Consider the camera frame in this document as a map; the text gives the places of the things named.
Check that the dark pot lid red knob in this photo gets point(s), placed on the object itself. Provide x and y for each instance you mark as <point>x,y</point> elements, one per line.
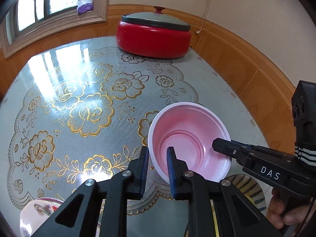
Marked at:
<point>153,21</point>

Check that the purple tissue pack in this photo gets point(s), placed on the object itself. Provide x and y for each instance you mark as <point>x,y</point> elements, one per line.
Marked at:
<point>85,7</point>

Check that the red electric pot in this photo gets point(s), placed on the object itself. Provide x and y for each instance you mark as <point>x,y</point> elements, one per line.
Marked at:
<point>153,43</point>

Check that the white dragon-print plate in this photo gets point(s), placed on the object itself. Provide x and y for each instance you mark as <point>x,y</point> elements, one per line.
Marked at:
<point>32,217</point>

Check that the red plastic bowl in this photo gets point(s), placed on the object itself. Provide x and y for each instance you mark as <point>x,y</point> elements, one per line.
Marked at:
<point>195,128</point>

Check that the person's right hand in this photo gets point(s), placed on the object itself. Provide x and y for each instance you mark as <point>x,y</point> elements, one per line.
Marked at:
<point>276,209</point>

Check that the window with stone frame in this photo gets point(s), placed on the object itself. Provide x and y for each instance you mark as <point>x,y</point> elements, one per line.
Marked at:
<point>37,7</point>

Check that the blue striped ceramic bowl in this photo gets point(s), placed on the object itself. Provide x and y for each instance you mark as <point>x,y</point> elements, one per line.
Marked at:
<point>249,182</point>

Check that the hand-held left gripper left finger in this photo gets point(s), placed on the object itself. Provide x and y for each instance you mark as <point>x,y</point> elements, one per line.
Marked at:
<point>144,167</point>

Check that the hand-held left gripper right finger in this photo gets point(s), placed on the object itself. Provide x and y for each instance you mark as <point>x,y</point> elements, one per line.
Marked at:
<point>171,170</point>

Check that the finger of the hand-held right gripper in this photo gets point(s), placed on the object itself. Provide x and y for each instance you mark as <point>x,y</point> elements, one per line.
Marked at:
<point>271,152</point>
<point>227,148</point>

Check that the gold floral tablecloth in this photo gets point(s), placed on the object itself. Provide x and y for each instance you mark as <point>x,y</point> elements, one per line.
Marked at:
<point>74,140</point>

